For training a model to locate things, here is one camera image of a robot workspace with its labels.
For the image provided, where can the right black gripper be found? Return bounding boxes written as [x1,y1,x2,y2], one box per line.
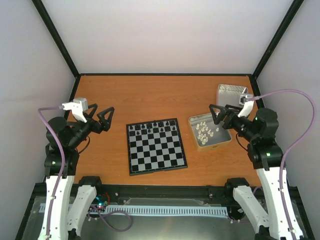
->
[209,103,257,141]

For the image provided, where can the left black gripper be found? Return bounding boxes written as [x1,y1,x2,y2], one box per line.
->
[68,103,115,148]

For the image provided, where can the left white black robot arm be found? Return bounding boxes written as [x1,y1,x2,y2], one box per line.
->
[37,98,115,240]

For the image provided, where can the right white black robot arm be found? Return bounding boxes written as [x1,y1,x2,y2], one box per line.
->
[209,102,305,240]

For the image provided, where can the small green circuit board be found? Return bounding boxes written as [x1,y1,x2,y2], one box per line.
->
[91,193,110,212]

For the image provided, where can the gold metal tin box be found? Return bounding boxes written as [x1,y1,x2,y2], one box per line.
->
[188,113,232,152]

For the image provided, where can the black and white chessboard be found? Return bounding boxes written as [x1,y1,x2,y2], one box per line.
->
[126,118,188,176]

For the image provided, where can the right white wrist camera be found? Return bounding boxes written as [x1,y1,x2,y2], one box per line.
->
[237,94,260,118]

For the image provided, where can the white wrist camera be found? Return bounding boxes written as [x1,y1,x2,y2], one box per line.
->
[62,97,89,123]
[237,94,260,118]

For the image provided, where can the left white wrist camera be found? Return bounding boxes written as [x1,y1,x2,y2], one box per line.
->
[62,97,89,123]

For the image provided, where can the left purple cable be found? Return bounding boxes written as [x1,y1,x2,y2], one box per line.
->
[37,106,68,240]

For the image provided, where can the light blue cable duct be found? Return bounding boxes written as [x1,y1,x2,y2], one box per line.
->
[39,202,230,218]

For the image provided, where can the black frame rail base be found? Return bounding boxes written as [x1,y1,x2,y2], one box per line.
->
[15,182,315,240]

